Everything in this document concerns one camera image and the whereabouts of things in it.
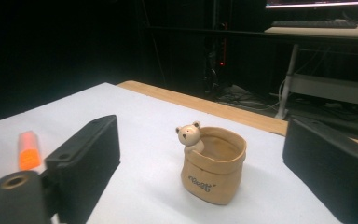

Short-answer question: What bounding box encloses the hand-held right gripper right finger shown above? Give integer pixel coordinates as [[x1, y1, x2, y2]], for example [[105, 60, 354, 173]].
[[282, 116, 358, 224]]

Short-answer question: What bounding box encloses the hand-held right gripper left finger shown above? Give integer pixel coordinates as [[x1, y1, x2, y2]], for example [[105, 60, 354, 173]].
[[45, 115, 120, 224]]

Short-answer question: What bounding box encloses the orange highlighter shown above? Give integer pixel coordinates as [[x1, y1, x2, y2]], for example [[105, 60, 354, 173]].
[[18, 130, 42, 172]]

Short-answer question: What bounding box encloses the tan bear pen holder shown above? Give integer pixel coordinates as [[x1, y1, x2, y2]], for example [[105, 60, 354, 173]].
[[175, 120, 248, 206]]

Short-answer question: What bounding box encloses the white table mat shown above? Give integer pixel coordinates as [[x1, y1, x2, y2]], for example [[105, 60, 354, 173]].
[[0, 81, 358, 224]]

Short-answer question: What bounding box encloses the black keyboard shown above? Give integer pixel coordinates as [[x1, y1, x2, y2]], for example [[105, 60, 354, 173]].
[[270, 20, 358, 30]]

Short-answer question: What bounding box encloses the black equipment with red light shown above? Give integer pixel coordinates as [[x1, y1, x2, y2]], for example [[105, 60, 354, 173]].
[[204, 21, 231, 94]]

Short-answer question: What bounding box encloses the computer monitor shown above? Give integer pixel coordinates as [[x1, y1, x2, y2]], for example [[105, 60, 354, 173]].
[[265, 0, 358, 10]]

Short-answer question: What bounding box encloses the bundle of floor cables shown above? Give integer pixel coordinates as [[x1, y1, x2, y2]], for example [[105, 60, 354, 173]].
[[215, 77, 290, 114]]

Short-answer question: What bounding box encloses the desk with white metal frame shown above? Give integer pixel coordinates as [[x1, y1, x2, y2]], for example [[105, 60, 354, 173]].
[[264, 25, 358, 121]]

